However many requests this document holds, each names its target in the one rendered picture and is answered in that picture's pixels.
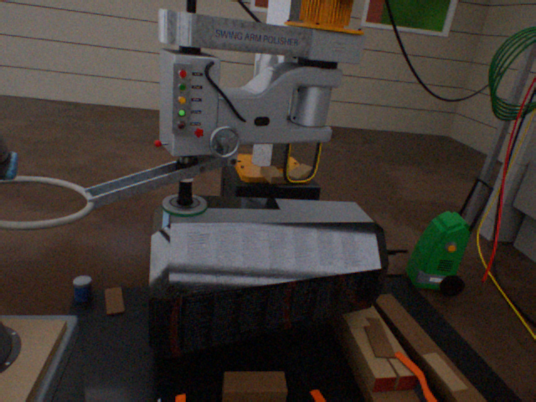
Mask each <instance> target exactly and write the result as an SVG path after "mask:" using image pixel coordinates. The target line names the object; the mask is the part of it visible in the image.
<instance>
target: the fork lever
mask: <svg viewBox="0 0 536 402"><path fill-rule="evenodd" d="M215 151H216V152H217V153H218V154H219V155H222V147H220V148H217V149H215ZM196 157H197V158H198V164H195V165H193V166H190V167H186V168H183V169H179V170H177V169H176V161H174V162H169V163H166V164H163V165H161V166H157V167H153V168H150V169H147V170H144V171H141V172H139V173H133V174H132V175H129V176H126V177H123V178H118V179H116V180H113V181H110V182H107V183H103V184H99V185H96V186H94V187H91V188H86V189H85V192H86V193H91V194H92V195H93V197H94V198H89V199H88V202H89V203H93V204H94V205H95V207H94V209H98V208H100V207H103V206H106V205H109V204H113V203H116V202H119V201H122V200H124V199H127V198H131V197H134V196H137V195H138V194H141V193H145V192H148V191H151V190H153V189H156V188H160V187H163V186H166V185H169V184H171V183H176V182H178V181H181V180H184V179H186V178H191V177H194V176H197V175H199V174H202V173H206V172H209V171H212V170H215V169H217V168H221V167H223V166H226V165H227V158H226V159H220V158H217V157H216V156H214V155H209V156H196ZM237 162H238V159H237ZM237 162H236V159H233V158H232V159H231V160H230V163H231V164H234V165H235V164H236V163H237Z"/></svg>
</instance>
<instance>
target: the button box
mask: <svg viewBox="0 0 536 402"><path fill-rule="evenodd" d="M180 69H185V70H186V71H187V72H188V75H187V77H186V78H184V79H183V78H180V77H179V75H178V72H179V70H180ZM192 80H193V64H192V63H184V62H174V61H172V62H171V102H170V133H171V134H190V123H191V102H192ZM181 82H183V83H185V84H186V85H187V89H186V90H185V91H180V90H179V89H178V85H179V84H180V83H181ZM181 95H184V96H185V97H186V99H187V101H186V103H185V104H183V105H181V104H179V103H178V97H179V96H181ZM181 108H183V109H184V110H185V111H186V115H185V116H184V117H180V116H179V115H178V110H179V109H181ZM179 121H184V122H185V124H186V126H185V128H184V129H182V130H181V129H178V126H177V124H178V122H179Z"/></svg>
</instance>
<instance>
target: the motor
mask: <svg viewBox="0 0 536 402"><path fill-rule="evenodd" d="M352 8H353V0H301V11H300V17H299V20H301V21H303V23H292V22H290V20H286V22H284V25H289V26H296V27H303V28H314V29H321V30H327V31H333V32H340V33H346V34H350V33H352V34H364V31H362V29H361V28H359V29H358V30H356V29H344V26H346V27H348V26H349V23H350V18H351V13H352Z"/></svg>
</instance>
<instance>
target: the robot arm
mask: <svg viewBox="0 0 536 402"><path fill-rule="evenodd" d="M17 173H18V154H17V153H16V152H10V151H9V149H8V147H7V145H5V142H4V140H3V135H2V133H1V130H0V180H3V181H5V180H14V179H15V178H16V177H17ZM11 350H12V338H11V335H10V332H9V331H8V330H7V329H6V328H5V326H4V325H3V323H2V321H1V320H0V365H1V364H2V363H3V362H4V361H5V360H6V359H7V357H8V355H9V354H10V353H11Z"/></svg>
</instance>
